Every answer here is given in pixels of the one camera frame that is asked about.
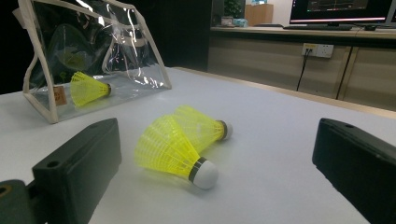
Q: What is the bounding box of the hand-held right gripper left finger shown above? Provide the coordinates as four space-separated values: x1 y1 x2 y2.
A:
31 117 123 224

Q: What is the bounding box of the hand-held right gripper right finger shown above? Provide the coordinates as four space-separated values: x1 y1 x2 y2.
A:
312 117 396 224

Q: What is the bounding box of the yellow shuttlecock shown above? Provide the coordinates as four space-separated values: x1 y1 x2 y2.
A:
172 105 234 153
69 71 113 108
134 115 219 190

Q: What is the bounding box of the clear bag with beige trim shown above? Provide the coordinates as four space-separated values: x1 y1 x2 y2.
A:
13 0 173 125

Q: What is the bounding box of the beige wooden cabinet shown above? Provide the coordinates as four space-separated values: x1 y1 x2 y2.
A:
206 26 396 112

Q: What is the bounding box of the black keyboard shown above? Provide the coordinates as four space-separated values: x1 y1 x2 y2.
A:
283 23 354 32

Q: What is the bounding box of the black computer monitor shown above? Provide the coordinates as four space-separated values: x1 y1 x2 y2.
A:
289 0 394 26

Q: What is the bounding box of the brown cardboard box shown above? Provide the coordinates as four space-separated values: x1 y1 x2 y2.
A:
244 3 275 27

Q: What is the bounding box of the green potted plant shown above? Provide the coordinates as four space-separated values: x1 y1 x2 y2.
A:
223 0 247 19

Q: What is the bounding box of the black hanging power cable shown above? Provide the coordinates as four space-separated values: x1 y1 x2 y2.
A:
295 49 312 92

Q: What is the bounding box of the white wall socket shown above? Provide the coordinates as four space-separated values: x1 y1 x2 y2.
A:
301 42 334 60

